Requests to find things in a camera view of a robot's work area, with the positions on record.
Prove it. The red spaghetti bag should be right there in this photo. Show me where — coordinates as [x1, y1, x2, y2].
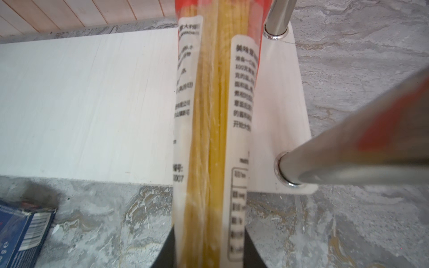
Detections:
[172, 1, 271, 268]

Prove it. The blue Barilla spaghetti bag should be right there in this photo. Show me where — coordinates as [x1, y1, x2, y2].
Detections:
[1, 200, 57, 268]

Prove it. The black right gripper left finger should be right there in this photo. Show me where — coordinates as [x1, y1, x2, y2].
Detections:
[151, 227, 175, 268]

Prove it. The white two-tier shelf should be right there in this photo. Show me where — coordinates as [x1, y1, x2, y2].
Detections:
[1, 1, 429, 193]

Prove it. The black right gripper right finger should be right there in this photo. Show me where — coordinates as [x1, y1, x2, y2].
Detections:
[244, 229, 267, 268]

